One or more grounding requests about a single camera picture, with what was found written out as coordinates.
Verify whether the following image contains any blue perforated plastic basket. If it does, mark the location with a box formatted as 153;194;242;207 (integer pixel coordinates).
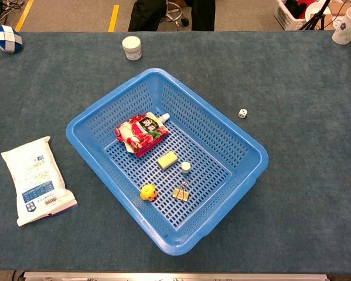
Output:
66;67;270;256

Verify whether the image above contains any chrome stool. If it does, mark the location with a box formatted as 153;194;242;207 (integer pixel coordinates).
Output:
160;0;190;30

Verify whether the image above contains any white lidded jar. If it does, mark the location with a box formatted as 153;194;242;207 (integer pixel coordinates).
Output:
122;35;142;61

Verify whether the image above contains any person in black trousers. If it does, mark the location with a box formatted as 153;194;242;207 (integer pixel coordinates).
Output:
128;0;216;32

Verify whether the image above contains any aluminium rail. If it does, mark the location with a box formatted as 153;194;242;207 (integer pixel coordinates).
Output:
22;271;330;281

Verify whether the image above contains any blue white snake cube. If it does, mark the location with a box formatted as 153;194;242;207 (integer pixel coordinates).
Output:
0;25;23;54

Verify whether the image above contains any white snack bag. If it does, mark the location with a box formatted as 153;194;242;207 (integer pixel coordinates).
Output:
1;136;79;227

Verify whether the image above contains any black tripod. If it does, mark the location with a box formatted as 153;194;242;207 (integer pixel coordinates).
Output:
299;0;331;30

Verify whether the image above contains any teal table cloth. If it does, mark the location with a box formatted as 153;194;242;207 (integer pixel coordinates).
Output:
0;30;351;272

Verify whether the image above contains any yellow round toy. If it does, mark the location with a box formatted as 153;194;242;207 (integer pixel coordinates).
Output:
139;183;158;203

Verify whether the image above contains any white laundry basket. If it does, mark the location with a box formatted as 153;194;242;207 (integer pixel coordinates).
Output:
274;0;331;31

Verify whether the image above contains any yellow eraser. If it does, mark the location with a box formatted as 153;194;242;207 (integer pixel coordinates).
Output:
157;150;179;170

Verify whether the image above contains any red fruit jelly pouch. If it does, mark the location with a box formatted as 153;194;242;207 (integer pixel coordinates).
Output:
114;112;171;159

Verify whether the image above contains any flower print paper cup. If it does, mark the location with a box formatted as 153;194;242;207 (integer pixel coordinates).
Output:
332;5;351;45

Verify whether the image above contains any gold binder clip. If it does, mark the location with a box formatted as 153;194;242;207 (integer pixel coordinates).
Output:
172;181;190;202

